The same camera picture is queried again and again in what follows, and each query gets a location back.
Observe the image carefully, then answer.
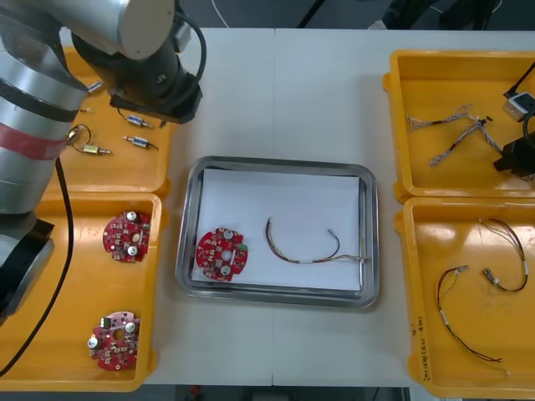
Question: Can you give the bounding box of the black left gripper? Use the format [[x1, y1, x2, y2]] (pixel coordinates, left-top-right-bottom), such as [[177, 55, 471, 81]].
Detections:
[[109, 73, 203, 125]]

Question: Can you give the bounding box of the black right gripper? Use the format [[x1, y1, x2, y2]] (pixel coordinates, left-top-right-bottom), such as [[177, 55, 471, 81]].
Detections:
[[493, 140, 535, 180]]

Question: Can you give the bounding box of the steel tray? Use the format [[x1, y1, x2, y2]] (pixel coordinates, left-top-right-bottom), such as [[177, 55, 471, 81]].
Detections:
[[174, 155, 380, 309]]

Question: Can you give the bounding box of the round red circuit board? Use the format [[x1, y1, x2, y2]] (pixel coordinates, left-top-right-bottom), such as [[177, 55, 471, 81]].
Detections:
[[86, 309, 141, 372], [103, 210, 152, 264], [195, 226, 251, 282]]

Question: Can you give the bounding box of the yellow-orange plastic bin with handwriting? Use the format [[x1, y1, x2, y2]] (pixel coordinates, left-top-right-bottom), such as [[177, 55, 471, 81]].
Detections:
[[395, 195, 535, 398]]

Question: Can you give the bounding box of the black stand leg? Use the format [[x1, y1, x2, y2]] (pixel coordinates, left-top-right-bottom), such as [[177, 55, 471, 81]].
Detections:
[[294, 0, 331, 29]]

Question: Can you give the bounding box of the pale grey right wrist camera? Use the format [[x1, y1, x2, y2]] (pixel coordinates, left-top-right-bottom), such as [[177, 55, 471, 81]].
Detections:
[[501, 92, 535, 123]]

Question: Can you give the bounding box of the pale grey wrist camera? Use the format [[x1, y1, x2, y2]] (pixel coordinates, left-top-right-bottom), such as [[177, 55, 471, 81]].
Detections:
[[501, 92, 535, 123], [173, 20, 194, 53]]

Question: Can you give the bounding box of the pale grey left wrist camera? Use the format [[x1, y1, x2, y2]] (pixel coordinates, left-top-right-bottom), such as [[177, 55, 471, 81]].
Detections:
[[173, 20, 194, 53]]

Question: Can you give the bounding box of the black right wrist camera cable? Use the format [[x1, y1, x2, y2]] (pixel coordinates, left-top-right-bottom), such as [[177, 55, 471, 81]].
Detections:
[[504, 62, 535, 99]]

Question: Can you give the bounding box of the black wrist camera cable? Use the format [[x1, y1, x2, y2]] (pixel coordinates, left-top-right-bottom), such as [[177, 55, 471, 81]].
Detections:
[[0, 10, 208, 376], [504, 62, 535, 99]]

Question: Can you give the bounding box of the red black wire harness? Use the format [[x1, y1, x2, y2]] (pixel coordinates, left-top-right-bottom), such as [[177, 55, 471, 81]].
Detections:
[[478, 216, 529, 293], [265, 216, 371, 266]]

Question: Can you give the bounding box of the red green-yellow wire harness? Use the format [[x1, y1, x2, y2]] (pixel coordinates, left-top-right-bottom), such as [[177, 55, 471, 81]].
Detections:
[[436, 266, 512, 376]]

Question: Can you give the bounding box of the black left wrist camera cable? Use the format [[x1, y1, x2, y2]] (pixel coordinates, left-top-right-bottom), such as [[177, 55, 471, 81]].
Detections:
[[0, 10, 208, 376]]

